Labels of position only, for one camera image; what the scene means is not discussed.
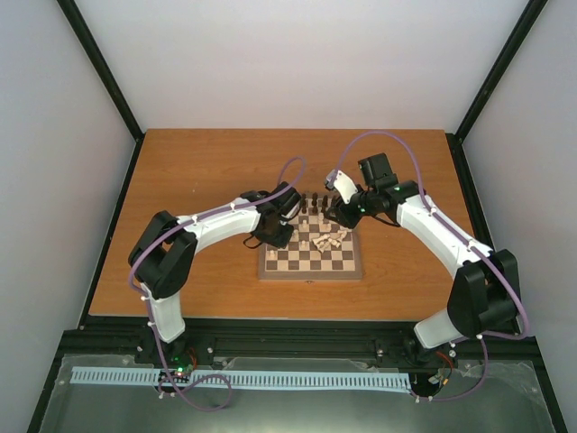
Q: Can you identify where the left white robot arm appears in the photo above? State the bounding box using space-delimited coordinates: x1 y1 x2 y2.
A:
128 182 301 364

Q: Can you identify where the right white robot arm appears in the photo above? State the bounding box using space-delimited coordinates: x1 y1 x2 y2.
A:
325 153 521 350

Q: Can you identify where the dark chess pieces row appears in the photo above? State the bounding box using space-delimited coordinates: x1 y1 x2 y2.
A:
299 193 331 216

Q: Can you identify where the pile of white pieces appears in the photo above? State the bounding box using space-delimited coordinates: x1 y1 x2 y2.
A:
312 230 349 252

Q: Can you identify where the wooden chess board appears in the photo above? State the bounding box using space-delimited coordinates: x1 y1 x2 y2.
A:
259 193 363 283

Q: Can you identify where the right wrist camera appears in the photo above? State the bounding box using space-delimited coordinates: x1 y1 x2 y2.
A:
325 169 358 204

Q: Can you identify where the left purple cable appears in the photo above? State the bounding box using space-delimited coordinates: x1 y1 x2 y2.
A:
129 156 308 412

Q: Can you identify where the purple cable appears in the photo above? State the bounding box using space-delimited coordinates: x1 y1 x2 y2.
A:
335 130 533 339
129 156 308 412

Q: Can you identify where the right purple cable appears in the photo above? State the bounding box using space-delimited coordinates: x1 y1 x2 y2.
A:
335 130 533 339

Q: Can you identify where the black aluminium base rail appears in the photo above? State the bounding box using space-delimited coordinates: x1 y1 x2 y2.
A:
58 318 537 366

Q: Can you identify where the light blue cable duct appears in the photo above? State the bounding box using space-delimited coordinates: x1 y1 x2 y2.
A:
69 366 411 393

